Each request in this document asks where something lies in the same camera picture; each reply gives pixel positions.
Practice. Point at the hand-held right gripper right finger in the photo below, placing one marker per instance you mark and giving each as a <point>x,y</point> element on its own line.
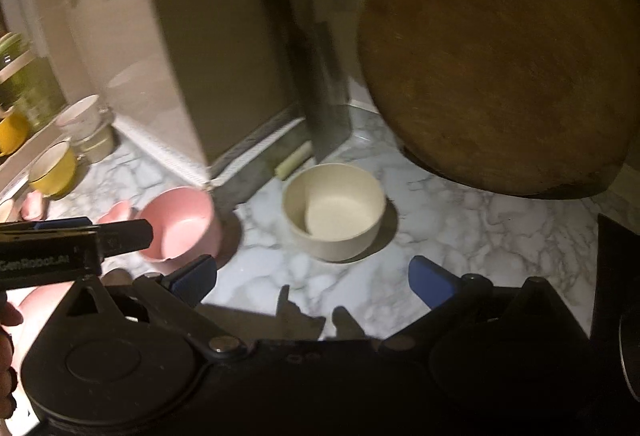
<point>431,285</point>

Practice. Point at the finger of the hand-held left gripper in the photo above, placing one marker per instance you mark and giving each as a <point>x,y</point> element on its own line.
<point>125,238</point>
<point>60,223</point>

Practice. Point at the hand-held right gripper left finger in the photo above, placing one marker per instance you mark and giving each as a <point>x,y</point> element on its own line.
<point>195,278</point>

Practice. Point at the small pink rabbit dish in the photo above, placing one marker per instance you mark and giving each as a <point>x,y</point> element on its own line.
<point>31,206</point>
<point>117,212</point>

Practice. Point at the pink bowl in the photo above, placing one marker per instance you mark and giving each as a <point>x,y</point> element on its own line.
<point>185,216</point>

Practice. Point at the cream bowl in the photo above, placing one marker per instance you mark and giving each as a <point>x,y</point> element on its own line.
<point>340,216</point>

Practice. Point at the person's left hand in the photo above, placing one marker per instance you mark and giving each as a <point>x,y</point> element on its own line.
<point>9,316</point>

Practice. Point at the pink rabbit-shaped plate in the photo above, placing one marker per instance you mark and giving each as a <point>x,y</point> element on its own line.
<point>44,303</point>

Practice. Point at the yellow bowl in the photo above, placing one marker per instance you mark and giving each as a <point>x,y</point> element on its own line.
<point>55,181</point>

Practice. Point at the clear glass container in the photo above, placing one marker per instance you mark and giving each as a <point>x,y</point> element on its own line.
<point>97,143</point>

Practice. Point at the yellow mug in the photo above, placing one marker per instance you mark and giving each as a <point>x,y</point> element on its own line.
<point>12,135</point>

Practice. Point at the white dotted cup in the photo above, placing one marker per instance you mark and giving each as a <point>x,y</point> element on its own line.
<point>77,113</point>

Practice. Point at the green glass pitcher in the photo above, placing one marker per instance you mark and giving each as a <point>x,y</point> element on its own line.
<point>35,90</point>

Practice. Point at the pale cream cylinder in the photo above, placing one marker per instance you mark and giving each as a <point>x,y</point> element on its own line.
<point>292,161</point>

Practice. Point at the black gas stove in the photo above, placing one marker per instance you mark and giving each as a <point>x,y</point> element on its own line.
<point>607,276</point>

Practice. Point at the round wooden cutting board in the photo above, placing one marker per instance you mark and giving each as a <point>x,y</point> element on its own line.
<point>500,55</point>

